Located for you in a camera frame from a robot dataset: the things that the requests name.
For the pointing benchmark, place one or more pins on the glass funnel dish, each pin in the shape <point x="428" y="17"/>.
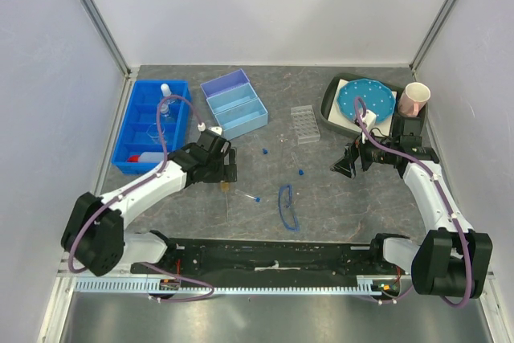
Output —
<point x="156" y="135"/>

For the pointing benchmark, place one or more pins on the blue cap tube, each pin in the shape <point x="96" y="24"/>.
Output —
<point x="297" y="164"/>
<point x="247" y="195"/>
<point x="261" y="144"/>

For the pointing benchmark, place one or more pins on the red cap wash bottle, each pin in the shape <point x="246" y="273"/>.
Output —
<point x="147" y="157"/>

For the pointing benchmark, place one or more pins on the blue compartment bin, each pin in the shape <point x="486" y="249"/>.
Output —
<point x="138" y="132"/>

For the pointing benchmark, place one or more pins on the teal dotted plate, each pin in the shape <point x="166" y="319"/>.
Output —
<point x="378" y="99"/>

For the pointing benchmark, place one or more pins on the light blue box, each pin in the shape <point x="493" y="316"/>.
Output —
<point x="231" y="98"/>
<point x="242" y="119"/>

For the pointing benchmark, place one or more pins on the white paper sheet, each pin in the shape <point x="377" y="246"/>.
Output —
<point x="378" y="98"/>

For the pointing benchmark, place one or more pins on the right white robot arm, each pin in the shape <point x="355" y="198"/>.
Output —
<point x="453" y="259"/>

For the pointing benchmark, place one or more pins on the pink paper cup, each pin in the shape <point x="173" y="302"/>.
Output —
<point x="413" y="99"/>

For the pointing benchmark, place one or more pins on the glass stirring pipette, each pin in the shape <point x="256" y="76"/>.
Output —
<point x="282" y="176"/>

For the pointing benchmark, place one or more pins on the lower blue cap tube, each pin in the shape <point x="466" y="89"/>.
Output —
<point x="247" y="195"/>

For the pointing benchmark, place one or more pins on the light blue cable duct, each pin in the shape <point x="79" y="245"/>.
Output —
<point x="155" y="285"/>

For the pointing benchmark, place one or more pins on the upper blue cap tube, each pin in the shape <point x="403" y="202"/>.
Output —
<point x="261" y="144"/>

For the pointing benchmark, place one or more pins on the dark grey tray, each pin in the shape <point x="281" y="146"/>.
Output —
<point x="331" y="117"/>

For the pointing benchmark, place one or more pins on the clear flask white cap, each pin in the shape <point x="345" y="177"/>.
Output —
<point x="166" y="91"/>

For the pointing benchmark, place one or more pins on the small glass beaker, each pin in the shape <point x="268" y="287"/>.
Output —
<point x="166" y="114"/>

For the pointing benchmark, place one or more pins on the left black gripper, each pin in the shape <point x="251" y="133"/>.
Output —
<point x="226" y="172"/>

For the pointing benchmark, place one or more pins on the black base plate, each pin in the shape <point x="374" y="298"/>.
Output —
<point x="226" y="261"/>

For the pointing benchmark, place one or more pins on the right blue cap tube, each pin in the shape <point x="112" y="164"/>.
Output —
<point x="297" y="164"/>

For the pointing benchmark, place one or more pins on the blue safety glasses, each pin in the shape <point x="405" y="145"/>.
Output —
<point x="286" y="209"/>

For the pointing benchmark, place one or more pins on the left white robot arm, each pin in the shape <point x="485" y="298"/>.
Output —
<point x="95" y="236"/>

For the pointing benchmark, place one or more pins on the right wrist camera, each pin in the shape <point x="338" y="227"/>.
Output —
<point x="366" y="119"/>

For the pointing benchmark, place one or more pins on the clear test tube rack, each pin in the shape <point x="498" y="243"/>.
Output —
<point x="305" y="125"/>

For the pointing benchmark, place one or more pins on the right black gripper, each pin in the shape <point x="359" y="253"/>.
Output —
<point x="346" y="165"/>

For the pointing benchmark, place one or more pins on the purple plastic box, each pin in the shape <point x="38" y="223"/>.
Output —
<point x="224" y="83"/>

